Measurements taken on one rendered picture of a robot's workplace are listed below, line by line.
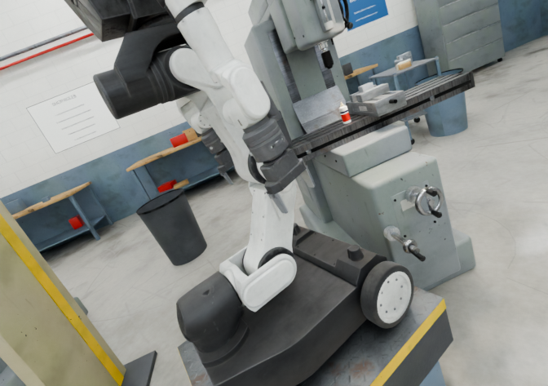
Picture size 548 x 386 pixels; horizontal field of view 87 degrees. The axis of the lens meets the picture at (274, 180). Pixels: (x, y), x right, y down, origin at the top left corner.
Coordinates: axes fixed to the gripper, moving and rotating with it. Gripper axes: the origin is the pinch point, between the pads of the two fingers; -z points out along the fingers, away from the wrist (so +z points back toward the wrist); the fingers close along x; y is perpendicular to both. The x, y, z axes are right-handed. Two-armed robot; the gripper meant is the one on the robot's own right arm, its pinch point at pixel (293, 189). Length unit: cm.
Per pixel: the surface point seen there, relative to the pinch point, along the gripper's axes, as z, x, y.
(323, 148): -17, 55, 47
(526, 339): -105, 45, -19
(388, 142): -27, 71, 24
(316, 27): 32, 77, 40
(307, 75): 12, 99, 80
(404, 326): -58, 6, -5
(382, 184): -33, 48, 16
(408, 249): -53, 33, 5
